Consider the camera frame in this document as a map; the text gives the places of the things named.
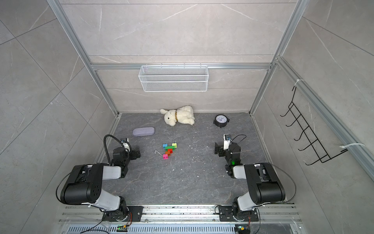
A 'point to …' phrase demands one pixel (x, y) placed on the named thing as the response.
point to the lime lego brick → (174, 144)
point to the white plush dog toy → (184, 114)
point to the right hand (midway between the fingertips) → (224, 141)
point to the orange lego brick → (167, 152)
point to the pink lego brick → (165, 156)
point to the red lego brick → (170, 150)
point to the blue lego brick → (164, 146)
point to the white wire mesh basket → (174, 78)
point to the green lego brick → (169, 147)
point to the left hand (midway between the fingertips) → (131, 145)
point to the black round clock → (221, 121)
